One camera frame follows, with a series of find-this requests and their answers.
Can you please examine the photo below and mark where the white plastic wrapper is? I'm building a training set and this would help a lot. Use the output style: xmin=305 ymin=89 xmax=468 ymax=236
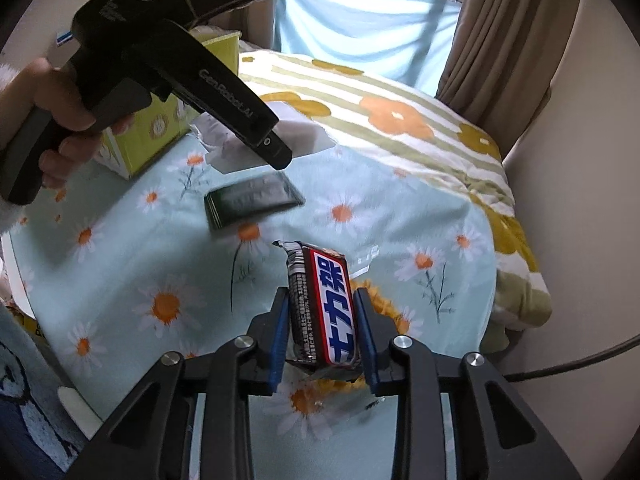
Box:
xmin=188 ymin=101 xmax=338 ymax=174

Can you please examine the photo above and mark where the brown right curtain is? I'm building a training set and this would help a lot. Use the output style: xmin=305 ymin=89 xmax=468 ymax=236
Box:
xmin=436 ymin=0 xmax=580 ymax=155

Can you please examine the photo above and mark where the yellow-green cardboard box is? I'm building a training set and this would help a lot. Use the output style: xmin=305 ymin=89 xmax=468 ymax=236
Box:
xmin=94 ymin=29 xmax=243 ymax=181

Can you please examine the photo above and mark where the light blue hanging sheet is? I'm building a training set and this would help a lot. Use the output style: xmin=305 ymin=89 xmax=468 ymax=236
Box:
xmin=272 ymin=0 xmax=461 ymax=96

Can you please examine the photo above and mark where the person's left hand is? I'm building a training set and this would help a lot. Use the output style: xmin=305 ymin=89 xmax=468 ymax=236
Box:
xmin=0 ymin=56 xmax=137 ymax=191

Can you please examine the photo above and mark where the red chocolate bar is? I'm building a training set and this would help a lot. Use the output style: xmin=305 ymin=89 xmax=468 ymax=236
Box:
xmin=273 ymin=240 xmax=359 ymax=372

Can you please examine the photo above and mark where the light blue daisy cloth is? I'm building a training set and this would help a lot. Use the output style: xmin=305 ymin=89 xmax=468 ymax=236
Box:
xmin=8 ymin=129 xmax=499 ymax=480

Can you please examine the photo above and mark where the black cable on wall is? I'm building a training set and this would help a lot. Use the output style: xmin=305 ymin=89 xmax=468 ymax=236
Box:
xmin=502 ymin=334 xmax=640 ymax=384

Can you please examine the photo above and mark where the dark green snack packet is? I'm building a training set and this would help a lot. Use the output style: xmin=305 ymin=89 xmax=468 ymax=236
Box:
xmin=204 ymin=171 xmax=306 ymax=231

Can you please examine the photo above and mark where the striped floral duvet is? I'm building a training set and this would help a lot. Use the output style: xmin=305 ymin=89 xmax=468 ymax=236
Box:
xmin=240 ymin=50 xmax=552 ymax=353

